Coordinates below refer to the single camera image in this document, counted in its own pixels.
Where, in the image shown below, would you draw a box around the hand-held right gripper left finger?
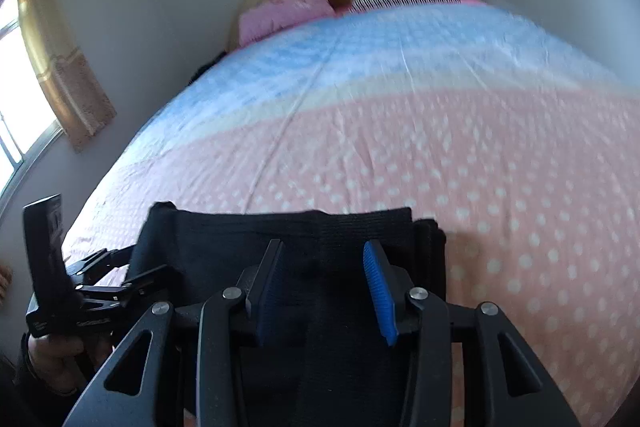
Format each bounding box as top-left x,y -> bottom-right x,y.
62,239 -> 287,427

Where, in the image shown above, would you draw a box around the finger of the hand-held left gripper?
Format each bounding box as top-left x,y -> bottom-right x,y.
64,243 -> 138,280
77,264 -> 170,308

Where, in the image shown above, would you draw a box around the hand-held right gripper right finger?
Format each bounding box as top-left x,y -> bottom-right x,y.
362,240 -> 583,427

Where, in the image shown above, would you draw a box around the black pants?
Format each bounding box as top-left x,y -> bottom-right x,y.
122,202 -> 447,427

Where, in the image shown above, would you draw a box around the person's left forearm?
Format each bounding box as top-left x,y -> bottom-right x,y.
10,332 -> 83,403

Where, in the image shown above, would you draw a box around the person's left hand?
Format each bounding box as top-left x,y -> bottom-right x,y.
27,332 -> 115,389

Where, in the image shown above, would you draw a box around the side window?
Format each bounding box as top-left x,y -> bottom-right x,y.
0,0 -> 66,210

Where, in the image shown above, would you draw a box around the polka dot bed sheet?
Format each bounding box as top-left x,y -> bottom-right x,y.
61,2 -> 640,427

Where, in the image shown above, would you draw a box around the yellow patterned side curtain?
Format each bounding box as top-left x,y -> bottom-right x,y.
17,0 -> 117,152

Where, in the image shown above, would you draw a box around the pink pillow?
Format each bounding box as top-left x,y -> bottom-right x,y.
239,0 -> 335,46

